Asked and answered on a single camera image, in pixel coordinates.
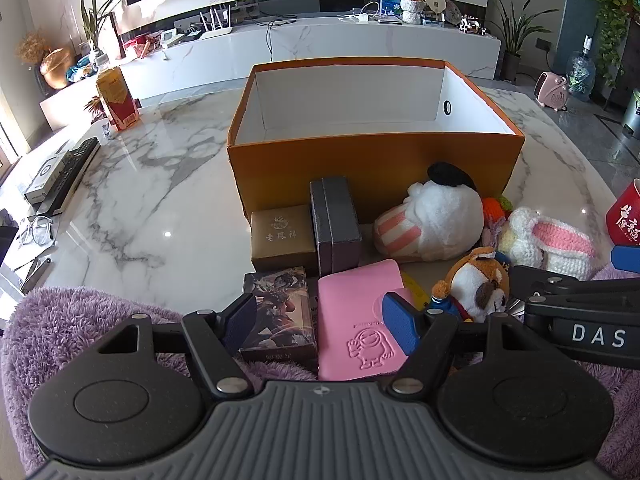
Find dark grey gift box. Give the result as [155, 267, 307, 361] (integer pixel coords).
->
[309, 176, 363, 278]

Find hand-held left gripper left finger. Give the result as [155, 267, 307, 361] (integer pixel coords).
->
[97, 292, 258, 401]

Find blue water bottle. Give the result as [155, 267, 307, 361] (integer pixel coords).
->
[566, 35, 597, 102]

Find hanging green vine plant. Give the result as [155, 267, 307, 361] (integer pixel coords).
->
[580, 0, 638, 106]

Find green orchid plant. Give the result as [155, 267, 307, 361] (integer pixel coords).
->
[80, 0, 123, 56]

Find brown dog plush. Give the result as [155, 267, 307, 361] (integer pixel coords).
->
[431, 247, 512, 323]

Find gold gift box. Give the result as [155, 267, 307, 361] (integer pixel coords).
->
[250, 205, 318, 278]

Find white flat device box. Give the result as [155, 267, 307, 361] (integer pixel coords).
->
[24, 150, 71, 204]

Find orange cardboard box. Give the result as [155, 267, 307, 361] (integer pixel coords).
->
[226, 57, 525, 226]

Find red cup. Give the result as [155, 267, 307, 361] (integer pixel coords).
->
[605, 178, 640, 247]

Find orange crochet carrot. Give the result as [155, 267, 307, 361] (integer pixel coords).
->
[481, 195, 516, 226]

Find white router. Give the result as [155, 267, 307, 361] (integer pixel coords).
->
[199, 6, 235, 41]

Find yellow and red carton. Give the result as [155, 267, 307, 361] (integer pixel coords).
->
[95, 66, 142, 132]

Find white marble tv cabinet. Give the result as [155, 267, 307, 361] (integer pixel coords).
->
[40, 15, 502, 131]

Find white crochet bunny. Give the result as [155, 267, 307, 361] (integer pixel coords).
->
[500, 206, 596, 281]

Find purple fluffy garment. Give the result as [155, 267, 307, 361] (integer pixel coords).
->
[0, 265, 640, 471]

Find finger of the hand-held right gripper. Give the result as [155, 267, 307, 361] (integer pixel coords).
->
[507, 265, 640, 307]
[611, 246, 640, 274]

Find clear eyeglasses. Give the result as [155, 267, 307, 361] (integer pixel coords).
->
[16, 215, 55, 246]

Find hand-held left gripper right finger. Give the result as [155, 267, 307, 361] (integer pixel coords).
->
[382, 291, 546, 396]

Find illustrated card box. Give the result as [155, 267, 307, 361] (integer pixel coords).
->
[239, 266, 321, 363]

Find black remote control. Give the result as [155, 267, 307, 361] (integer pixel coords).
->
[46, 137, 101, 213]

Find copper vase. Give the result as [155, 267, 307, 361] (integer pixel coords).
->
[40, 48, 76, 90]

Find tall potted plant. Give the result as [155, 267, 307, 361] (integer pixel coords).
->
[482, 0, 558, 83]

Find pink space heater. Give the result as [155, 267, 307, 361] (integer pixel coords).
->
[535, 71, 571, 107]

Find pink embossed wallet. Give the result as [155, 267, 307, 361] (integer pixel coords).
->
[317, 259, 418, 382]

